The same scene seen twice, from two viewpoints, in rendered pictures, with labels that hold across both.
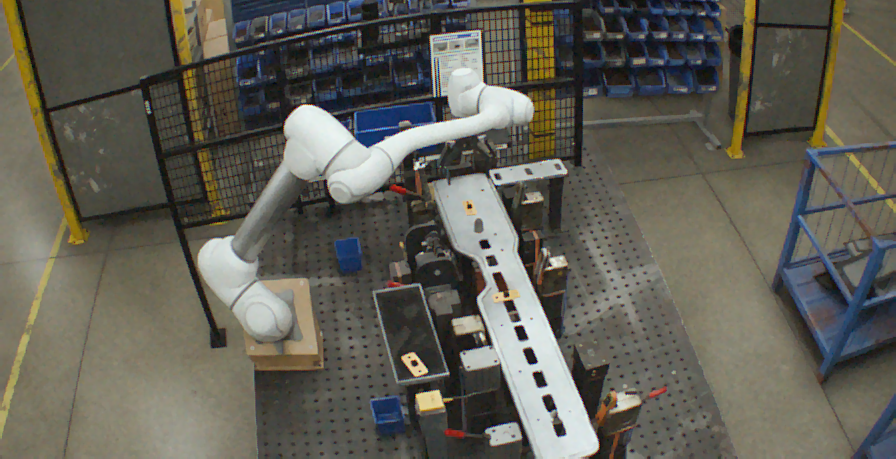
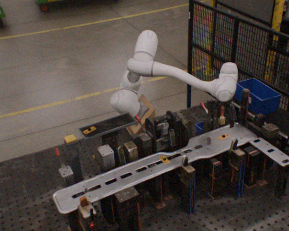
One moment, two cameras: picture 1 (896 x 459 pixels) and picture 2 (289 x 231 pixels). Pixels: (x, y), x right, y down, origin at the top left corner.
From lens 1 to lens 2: 2.25 m
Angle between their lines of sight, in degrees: 59
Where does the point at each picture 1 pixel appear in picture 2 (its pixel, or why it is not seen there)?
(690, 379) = not seen: outside the picture
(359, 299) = not seen: hidden behind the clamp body
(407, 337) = (105, 125)
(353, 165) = (135, 59)
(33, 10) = not seen: outside the picture
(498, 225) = (215, 148)
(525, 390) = (102, 178)
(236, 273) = (123, 80)
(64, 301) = (169, 85)
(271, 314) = (116, 100)
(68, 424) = (107, 112)
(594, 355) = (124, 195)
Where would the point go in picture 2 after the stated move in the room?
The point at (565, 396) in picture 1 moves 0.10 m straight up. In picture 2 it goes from (99, 192) to (97, 179)
